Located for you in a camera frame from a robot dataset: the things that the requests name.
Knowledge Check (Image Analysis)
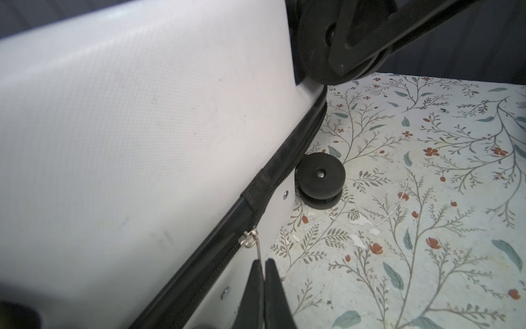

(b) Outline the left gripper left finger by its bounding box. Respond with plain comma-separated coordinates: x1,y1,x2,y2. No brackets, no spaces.
232,259,264,329

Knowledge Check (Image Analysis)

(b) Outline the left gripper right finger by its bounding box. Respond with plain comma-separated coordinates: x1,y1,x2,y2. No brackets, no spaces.
264,259,297,329

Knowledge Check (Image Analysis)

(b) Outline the white hard-shell suitcase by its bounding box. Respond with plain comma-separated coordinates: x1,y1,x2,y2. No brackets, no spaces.
1,1,470,328

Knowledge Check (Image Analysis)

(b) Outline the floral table mat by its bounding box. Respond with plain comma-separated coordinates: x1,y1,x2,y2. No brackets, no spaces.
271,73,525,328

